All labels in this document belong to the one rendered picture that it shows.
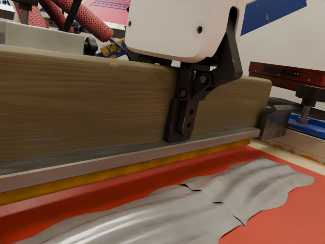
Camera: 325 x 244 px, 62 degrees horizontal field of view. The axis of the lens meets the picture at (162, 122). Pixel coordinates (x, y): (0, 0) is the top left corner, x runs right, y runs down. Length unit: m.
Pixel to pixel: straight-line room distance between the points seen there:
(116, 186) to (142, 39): 0.13
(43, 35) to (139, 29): 0.25
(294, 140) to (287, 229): 0.24
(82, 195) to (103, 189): 0.02
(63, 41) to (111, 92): 0.31
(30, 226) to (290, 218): 0.20
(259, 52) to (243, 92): 2.11
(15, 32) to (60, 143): 0.30
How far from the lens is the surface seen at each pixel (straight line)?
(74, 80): 0.18
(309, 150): 0.46
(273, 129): 0.42
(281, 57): 2.36
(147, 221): 0.20
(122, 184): 0.24
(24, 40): 0.47
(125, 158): 0.20
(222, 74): 0.22
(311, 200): 0.32
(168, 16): 0.23
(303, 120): 0.48
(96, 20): 0.90
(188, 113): 0.24
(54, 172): 0.18
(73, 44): 0.50
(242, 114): 0.35
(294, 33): 2.36
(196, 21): 0.21
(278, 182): 0.31
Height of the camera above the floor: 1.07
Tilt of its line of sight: 14 degrees down
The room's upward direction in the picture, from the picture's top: 10 degrees clockwise
